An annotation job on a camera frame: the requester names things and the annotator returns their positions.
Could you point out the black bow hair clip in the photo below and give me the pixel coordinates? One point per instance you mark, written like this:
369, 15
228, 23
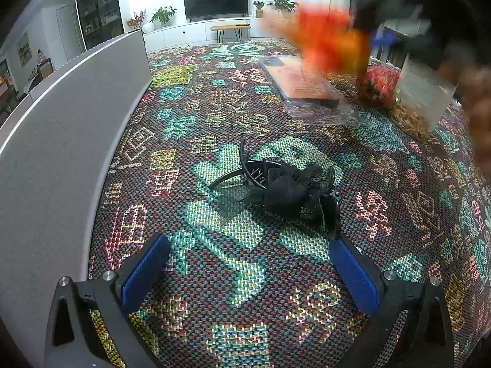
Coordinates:
287, 191

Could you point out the large leafy potted plant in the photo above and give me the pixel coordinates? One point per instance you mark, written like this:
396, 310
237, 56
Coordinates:
164, 15

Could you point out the clear plastic container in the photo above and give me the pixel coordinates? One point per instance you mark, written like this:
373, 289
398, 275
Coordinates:
422, 92

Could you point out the dark glass display cabinet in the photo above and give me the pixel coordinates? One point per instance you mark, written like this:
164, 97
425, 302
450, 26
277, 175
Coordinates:
99, 7

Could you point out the wooden chair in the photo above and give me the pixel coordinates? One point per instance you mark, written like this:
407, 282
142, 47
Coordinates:
44, 69

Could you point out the colourful woven patterned tablecloth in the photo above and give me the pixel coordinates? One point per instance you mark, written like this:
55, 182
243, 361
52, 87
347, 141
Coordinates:
214, 260

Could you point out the small potted plant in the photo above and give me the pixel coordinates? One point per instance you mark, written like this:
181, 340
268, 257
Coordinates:
259, 7

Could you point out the white low cabinet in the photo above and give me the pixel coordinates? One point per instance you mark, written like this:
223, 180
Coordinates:
184, 32

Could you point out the grey partition panel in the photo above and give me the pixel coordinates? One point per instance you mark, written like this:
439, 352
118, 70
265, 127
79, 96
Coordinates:
57, 153

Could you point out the framed wall picture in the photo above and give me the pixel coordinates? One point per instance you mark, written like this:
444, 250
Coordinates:
24, 49

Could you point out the orange phone case packet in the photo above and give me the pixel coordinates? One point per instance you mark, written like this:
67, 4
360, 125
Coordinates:
303, 80

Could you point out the small wooden side table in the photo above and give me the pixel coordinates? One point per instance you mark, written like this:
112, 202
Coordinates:
230, 28

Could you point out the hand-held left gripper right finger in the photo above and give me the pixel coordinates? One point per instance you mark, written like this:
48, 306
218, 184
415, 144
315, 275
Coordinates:
356, 274

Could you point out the white round vase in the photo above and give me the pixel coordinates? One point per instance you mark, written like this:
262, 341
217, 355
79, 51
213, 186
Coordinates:
148, 27

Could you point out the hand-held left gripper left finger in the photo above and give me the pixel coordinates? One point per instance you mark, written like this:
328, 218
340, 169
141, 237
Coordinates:
142, 276

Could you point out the orange plush toy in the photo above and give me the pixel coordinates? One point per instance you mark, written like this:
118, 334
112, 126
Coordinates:
326, 38

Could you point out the wide leafy potted plant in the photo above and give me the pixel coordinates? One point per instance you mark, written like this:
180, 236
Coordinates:
283, 3

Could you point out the black flat television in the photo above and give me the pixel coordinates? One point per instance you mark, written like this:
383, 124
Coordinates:
215, 2

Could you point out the red flower bunch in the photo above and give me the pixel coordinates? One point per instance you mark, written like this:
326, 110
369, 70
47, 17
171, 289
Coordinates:
136, 19

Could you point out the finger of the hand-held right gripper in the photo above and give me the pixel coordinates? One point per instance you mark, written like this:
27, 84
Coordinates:
383, 39

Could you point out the red orange speckled bag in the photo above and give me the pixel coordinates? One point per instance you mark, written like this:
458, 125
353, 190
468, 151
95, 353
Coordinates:
378, 84

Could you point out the white door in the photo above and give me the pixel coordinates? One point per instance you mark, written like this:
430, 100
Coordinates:
69, 32

